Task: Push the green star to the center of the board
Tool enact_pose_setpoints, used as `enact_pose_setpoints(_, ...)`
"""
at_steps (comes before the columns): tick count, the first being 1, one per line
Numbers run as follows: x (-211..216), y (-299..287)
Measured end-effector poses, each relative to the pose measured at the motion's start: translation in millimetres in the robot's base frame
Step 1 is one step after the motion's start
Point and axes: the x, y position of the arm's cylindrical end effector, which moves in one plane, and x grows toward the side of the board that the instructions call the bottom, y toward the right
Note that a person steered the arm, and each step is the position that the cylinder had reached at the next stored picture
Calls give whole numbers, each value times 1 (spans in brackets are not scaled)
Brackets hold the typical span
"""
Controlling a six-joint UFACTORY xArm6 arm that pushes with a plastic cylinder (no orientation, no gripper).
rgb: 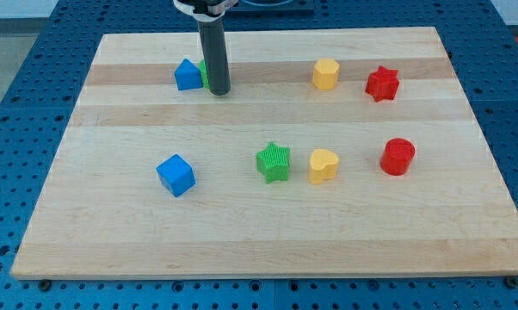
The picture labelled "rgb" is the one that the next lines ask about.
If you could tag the blue cube block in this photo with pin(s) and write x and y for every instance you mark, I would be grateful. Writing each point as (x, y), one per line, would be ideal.
(176, 175)

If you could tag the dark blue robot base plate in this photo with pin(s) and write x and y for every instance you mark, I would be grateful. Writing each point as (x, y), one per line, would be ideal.
(272, 6)

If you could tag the red star block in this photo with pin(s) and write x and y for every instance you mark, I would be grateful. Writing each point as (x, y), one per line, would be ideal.
(382, 84)

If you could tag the yellow heart block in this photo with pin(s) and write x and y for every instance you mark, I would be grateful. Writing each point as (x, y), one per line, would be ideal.
(323, 165)

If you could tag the blue triangular block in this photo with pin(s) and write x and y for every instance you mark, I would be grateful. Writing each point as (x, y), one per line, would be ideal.
(187, 76)

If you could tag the red cylinder block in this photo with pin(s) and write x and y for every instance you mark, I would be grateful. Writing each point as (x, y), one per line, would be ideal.
(397, 156)

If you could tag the wooden board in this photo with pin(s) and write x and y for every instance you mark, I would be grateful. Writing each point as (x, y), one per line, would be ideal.
(104, 214)

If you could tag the green block behind rod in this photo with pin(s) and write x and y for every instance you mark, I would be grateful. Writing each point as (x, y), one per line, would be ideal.
(203, 74)

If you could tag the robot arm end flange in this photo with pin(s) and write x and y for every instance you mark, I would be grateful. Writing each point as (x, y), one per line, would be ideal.
(204, 10)

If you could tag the yellow hexagon block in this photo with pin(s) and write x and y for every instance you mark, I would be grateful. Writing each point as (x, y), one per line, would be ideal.
(325, 74)

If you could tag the green star block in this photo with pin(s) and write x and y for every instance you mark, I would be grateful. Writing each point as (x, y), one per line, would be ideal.
(273, 162)

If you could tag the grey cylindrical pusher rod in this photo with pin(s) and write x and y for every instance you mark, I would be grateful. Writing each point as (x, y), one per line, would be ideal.
(212, 39)

